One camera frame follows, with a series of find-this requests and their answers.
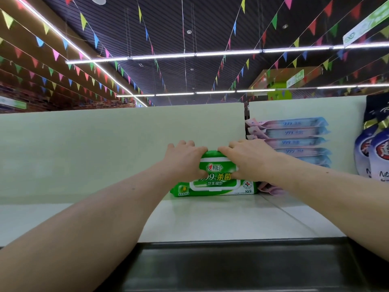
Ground person's left hand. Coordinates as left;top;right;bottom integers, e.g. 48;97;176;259
163;140;209;183

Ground person's right hand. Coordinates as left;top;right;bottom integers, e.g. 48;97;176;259
218;139;277;182

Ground large green wipes pack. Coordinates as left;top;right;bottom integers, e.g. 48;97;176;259
170;150;259;197

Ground pink blue packet stack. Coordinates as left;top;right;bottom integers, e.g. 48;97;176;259
245;116;333;196

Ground metal store shelving unit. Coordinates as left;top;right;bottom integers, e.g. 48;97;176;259
0;95;389;292

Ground person's left forearm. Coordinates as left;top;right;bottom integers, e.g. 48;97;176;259
0;158;174;292

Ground person's right forearm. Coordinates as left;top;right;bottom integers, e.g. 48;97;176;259
267;152;389;260

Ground short ceiling light strip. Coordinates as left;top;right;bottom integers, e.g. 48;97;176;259
118;83;389;98

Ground green yellow store sign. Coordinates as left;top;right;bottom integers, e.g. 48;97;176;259
249;67;317;101

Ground long ceiling light strip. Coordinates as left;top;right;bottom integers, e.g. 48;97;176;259
66;42;389;64

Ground white blue red logo packet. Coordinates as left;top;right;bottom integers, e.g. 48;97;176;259
354;125;374;178
369;127;389;183

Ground diagonal ceiling light strip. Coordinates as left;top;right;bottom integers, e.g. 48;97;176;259
12;0;148;107

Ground white green hanging sign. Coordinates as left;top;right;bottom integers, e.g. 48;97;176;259
342;2;389;47

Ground strings of colourful bunting flags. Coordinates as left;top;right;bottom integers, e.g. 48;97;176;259
0;0;389;110

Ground green wall sign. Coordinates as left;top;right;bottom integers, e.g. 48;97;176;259
0;96;28;110

